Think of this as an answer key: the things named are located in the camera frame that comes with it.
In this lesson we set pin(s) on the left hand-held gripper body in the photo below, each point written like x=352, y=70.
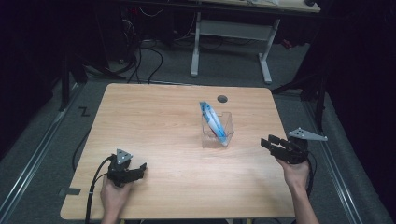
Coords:
x=120, y=169

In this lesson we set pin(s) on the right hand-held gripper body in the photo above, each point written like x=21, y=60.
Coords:
x=295, y=149

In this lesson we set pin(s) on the clear plastic container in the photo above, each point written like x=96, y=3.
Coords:
x=229, y=126

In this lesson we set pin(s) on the person's right hand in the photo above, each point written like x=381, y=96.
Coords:
x=295, y=175

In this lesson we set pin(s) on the person's left hand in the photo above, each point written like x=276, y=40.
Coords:
x=113, y=196

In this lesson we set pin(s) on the grey tape strip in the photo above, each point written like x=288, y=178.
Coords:
x=71, y=191

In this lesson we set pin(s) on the black metal stand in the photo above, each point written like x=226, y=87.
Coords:
x=320, y=96
x=65, y=81

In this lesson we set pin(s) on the black floor tape mark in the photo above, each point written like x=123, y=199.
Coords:
x=84, y=111

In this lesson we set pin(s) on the white-legged wooden desk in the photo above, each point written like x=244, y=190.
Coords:
x=236, y=29

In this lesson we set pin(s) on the metal floor rail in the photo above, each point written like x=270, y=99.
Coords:
x=34, y=155
x=337, y=174

